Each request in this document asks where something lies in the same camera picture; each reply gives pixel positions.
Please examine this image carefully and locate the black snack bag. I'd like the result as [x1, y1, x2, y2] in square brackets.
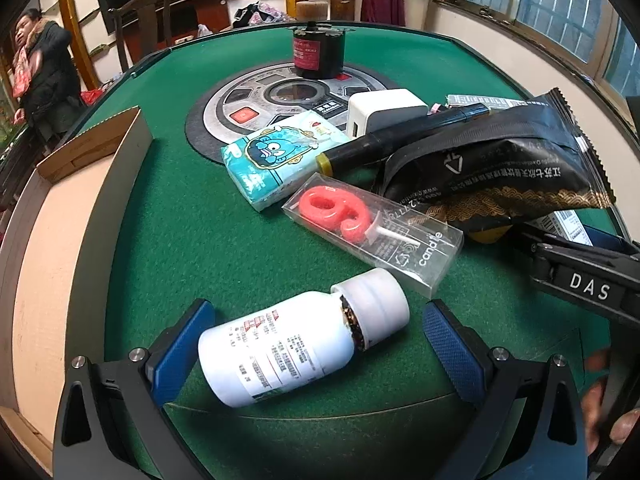
[378, 88, 615, 233]

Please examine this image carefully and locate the white medicine bottle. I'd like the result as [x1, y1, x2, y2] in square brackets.
[198, 269, 410, 408]

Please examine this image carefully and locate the clear box red candle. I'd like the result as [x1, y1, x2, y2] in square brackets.
[282, 174, 463, 299]

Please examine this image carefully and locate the black marker yellow cap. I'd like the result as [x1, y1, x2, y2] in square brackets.
[316, 103, 490, 177]

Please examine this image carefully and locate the blue cartoon tissue pack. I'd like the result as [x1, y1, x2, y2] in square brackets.
[221, 110, 352, 211]

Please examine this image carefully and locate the person right hand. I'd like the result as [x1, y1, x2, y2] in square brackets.
[581, 349, 640, 456]

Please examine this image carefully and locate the small white barcode box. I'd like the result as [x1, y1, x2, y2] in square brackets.
[529, 210, 592, 246]

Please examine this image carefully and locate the cardboard box tray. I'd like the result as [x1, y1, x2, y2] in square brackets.
[1, 107, 153, 477]

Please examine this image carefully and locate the white charger box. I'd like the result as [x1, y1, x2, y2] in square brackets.
[346, 89, 430, 138]

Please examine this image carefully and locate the woman in black coat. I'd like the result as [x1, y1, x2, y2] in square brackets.
[12, 8, 87, 150]

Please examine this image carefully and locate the round mahjong table console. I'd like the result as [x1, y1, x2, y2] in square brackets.
[184, 61, 397, 164]

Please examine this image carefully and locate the black jar red label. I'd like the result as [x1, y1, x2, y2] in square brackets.
[293, 22, 346, 79]

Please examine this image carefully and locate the dark wooden chair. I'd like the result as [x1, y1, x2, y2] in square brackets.
[108, 0, 174, 73]

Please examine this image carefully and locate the pile of clothes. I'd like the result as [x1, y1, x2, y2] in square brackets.
[231, 1, 291, 29]

